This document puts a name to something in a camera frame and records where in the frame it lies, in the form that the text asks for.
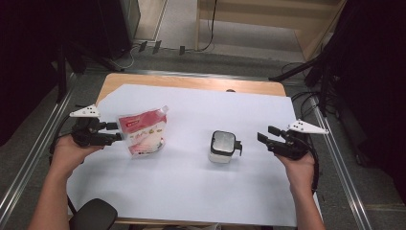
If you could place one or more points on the person's right hand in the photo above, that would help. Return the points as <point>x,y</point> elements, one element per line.
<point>301,174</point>

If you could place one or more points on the black cabinet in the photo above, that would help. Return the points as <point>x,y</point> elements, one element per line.
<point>111,28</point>

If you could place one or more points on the black tripod stand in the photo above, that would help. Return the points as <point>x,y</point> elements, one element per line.
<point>293,71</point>

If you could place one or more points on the clear jar with black lid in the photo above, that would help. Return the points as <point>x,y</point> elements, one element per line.
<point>222,143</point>

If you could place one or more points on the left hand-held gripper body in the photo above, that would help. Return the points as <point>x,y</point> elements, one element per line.
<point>87,135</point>

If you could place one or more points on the red and white spout pouch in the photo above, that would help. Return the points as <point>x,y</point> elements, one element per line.
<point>143,134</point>

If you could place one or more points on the small black floor block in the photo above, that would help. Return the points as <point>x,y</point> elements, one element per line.
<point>142,46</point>
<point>182,50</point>

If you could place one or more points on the black metal stand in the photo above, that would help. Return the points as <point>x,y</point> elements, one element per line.
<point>61,80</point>

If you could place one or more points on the black chair armrest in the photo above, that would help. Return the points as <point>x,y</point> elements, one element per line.
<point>94,214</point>

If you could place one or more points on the small dark round object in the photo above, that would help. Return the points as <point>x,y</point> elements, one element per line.
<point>230,91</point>

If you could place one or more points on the metal floor rail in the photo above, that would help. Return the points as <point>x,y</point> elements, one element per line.
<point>338,163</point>
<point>28,163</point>
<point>166,73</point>

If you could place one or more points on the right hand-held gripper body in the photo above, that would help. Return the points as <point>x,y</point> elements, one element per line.
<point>295,147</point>

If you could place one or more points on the dark curtain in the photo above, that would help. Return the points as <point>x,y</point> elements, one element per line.
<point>25,64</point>
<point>376,80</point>

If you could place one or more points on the white paper sheet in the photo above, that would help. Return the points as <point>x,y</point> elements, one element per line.
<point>191,191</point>

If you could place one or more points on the wooden shelf unit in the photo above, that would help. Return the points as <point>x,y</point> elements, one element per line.
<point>271,19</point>

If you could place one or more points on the person's left hand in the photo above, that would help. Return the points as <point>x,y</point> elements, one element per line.
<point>68,156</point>

